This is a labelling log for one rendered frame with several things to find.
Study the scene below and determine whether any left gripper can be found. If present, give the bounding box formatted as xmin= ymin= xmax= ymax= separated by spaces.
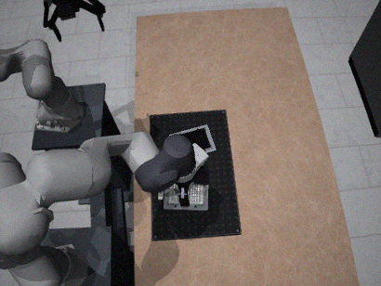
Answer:
xmin=44 ymin=0 xmax=106 ymax=42

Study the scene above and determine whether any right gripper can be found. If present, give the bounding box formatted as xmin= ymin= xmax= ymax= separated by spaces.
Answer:
xmin=175 ymin=177 xmax=194 ymax=207

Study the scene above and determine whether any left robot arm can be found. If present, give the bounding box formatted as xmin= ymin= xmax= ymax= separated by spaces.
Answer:
xmin=0 ymin=0 xmax=84 ymax=133

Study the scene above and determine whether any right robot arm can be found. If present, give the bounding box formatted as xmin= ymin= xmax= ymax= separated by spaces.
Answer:
xmin=0 ymin=131 xmax=209 ymax=286

